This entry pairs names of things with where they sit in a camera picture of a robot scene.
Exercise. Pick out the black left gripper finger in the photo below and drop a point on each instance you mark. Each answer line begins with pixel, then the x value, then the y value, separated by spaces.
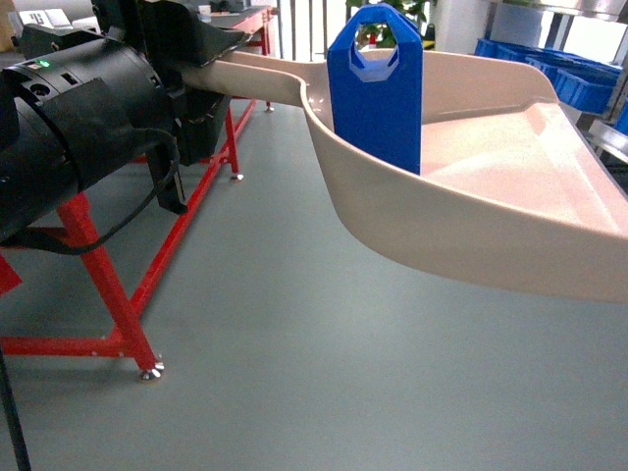
pixel 210 42
pixel 203 116

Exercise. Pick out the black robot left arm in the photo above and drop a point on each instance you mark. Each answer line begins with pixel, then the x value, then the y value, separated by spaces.
pixel 92 102

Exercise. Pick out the red table frame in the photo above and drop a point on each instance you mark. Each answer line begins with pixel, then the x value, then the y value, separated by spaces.
pixel 71 223

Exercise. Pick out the stainless steel shelf rack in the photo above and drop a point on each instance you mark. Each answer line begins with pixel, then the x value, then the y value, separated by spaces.
pixel 552 35

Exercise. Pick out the blue bin on shelf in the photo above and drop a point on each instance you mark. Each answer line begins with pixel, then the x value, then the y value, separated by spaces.
pixel 587 90

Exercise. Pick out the potted green plant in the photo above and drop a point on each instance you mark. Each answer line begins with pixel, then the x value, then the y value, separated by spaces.
pixel 378 31

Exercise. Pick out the blue plastic part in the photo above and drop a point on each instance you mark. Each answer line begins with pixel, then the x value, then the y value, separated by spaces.
pixel 377 103

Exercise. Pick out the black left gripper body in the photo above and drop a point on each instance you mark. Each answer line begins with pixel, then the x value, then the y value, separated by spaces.
pixel 159 32

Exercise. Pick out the yellow black traffic cone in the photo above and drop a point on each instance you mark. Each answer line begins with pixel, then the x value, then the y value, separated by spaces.
pixel 429 38

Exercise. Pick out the beige plastic dustpan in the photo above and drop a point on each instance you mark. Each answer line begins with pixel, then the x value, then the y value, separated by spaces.
pixel 509 194

